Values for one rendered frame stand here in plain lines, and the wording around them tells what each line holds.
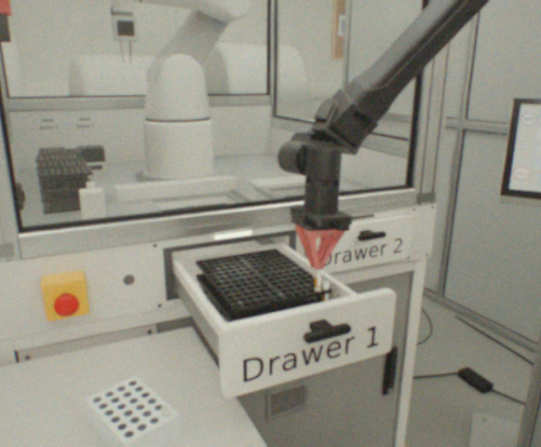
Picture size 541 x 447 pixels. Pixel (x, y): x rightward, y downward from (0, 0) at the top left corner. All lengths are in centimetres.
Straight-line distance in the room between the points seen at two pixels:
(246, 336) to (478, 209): 211
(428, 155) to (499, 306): 159
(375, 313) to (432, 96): 60
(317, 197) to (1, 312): 58
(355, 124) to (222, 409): 49
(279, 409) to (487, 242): 168
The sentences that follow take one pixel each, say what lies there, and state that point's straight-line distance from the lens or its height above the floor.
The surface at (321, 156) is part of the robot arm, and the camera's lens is 75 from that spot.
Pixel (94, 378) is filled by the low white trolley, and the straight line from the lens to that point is 89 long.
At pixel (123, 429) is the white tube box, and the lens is 72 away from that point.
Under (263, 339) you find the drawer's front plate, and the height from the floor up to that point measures 90.
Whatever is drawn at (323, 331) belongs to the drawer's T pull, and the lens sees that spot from 67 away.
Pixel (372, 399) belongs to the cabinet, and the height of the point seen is 39.
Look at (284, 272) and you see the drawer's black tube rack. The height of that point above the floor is 90.
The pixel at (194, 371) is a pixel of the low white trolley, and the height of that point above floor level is 76.
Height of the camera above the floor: 125
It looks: 17 degrees down
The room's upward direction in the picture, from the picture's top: straight up
